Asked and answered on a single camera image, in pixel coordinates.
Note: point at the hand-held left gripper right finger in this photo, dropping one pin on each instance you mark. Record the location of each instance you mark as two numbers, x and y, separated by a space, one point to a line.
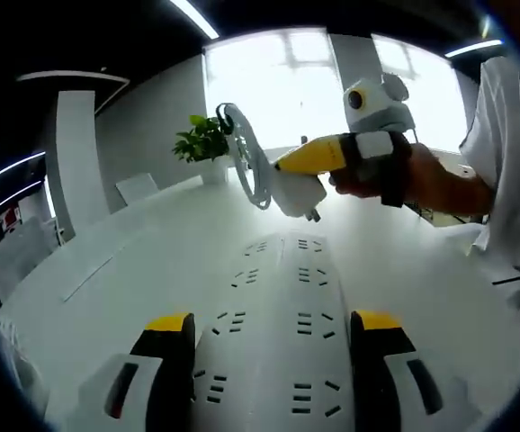
386 387

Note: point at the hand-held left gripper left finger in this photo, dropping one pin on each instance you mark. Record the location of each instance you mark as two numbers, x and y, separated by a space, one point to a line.
152 387

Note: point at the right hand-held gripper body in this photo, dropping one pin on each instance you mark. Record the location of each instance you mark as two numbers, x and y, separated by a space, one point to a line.
377 110

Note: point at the white charger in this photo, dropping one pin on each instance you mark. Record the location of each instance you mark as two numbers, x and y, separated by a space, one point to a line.
298 193

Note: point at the white power strip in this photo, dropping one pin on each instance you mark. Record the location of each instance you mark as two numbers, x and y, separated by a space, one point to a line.
273 315

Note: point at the white desk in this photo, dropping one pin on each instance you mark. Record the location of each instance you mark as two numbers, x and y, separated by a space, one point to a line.
152 252

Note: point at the person's right hand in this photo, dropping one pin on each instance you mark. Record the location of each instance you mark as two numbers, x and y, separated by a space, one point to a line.
377 180

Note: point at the white plant pot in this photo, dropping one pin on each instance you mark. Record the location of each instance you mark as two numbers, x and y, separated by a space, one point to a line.
217 171

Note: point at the green leafy plant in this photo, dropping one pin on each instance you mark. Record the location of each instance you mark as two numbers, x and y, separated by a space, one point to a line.
201 139

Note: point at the white chair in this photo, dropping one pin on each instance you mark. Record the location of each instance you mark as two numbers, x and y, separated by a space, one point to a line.
136 186

